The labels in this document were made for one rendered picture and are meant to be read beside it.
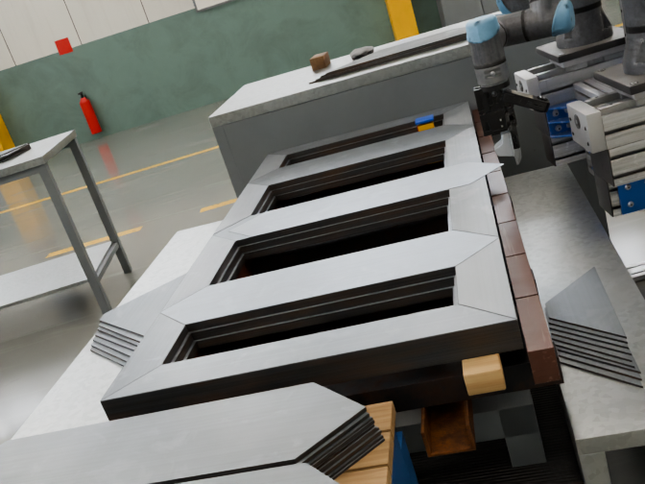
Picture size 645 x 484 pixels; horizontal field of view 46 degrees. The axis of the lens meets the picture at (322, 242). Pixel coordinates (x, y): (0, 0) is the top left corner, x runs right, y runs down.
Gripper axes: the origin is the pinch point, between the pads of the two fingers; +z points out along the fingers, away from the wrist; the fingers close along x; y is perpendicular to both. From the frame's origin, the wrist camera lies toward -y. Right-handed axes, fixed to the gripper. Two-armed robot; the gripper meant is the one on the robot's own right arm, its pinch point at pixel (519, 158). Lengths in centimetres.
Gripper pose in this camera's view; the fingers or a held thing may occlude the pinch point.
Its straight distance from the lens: 194.3
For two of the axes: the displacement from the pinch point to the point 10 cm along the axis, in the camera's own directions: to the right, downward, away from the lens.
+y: -9.5, 2.2, 2.3
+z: 2.9, 8.9, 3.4
